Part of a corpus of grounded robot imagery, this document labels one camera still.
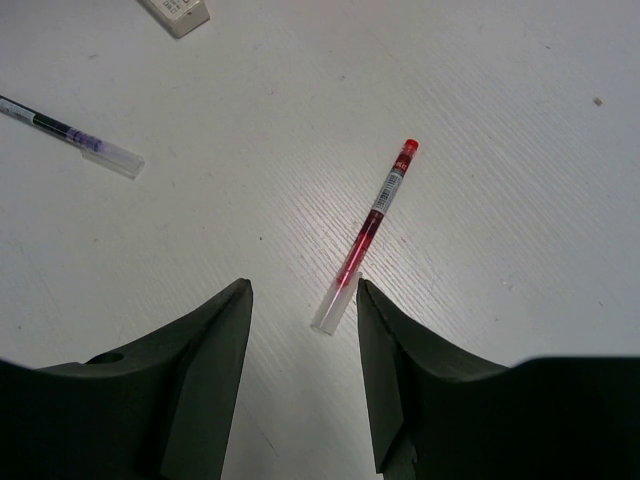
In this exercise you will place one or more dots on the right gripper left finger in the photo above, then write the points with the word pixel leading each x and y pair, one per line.
pixel 160 407

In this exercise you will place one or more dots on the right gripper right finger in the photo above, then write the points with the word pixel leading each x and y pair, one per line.
pixel 437 411

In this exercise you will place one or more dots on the red gel pen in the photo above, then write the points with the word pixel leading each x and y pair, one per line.
pixel 344 285

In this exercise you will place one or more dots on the purple gel pen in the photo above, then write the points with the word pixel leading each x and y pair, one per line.
pixel 99 151

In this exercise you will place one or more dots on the white eraser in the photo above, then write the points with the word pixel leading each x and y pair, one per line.
pixel 177 17

